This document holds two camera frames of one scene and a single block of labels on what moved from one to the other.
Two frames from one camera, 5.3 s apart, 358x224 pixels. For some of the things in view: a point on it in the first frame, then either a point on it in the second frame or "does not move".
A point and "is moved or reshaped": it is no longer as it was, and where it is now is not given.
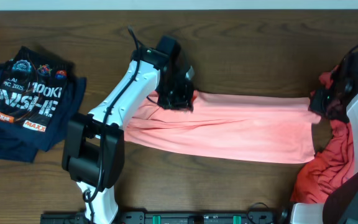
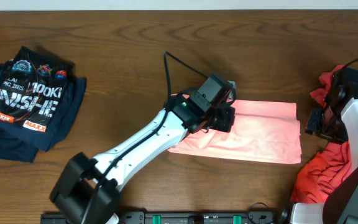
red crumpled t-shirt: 330,167 does not move
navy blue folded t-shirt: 5,140 does not move
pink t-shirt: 226,127 is moved or reshaped
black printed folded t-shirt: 31,91 does not move
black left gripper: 180,103 to 227,112
